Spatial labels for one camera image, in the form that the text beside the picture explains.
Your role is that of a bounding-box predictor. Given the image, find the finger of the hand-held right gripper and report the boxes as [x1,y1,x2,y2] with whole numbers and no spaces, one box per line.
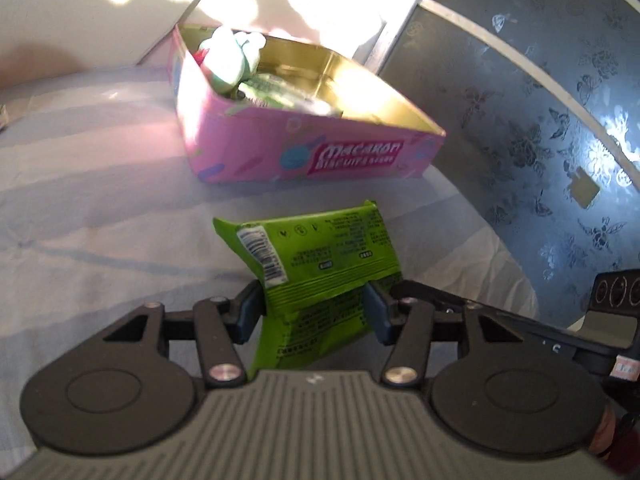
[390,280,583,346]

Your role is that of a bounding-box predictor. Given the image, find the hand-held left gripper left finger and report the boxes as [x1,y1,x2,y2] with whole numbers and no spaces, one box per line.
[102,280,264,388]

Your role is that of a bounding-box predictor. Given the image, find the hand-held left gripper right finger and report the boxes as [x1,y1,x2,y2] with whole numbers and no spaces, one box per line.
[364,282,527,387]

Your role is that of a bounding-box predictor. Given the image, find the green snack packet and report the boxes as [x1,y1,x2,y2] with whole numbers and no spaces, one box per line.
[213,200,404,380]

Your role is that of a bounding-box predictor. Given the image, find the pink tin box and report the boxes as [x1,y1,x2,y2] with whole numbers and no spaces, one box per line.
[169,24,447,185]

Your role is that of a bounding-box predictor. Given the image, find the person's right forearm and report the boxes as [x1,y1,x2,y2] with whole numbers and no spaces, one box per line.
[589,400,640,476]

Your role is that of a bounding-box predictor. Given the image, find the yellow sticker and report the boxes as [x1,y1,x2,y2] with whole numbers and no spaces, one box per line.
[570,167,602,209]

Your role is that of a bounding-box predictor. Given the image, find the striped blue bed sheet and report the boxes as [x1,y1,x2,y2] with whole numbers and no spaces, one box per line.
[0,62,546,466]

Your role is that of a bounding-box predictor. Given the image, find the floral glass cabinet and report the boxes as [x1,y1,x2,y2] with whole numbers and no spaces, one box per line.
[352,0,640,333]

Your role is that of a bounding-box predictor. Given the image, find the green white packet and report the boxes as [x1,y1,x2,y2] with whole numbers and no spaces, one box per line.
[236,72,346,119]

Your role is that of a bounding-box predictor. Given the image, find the white green plush toy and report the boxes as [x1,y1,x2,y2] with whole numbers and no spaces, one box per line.
[196,26,267,97]

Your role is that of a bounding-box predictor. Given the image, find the grey wall cable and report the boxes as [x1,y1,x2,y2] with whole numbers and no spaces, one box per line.
[136,0,241,67]

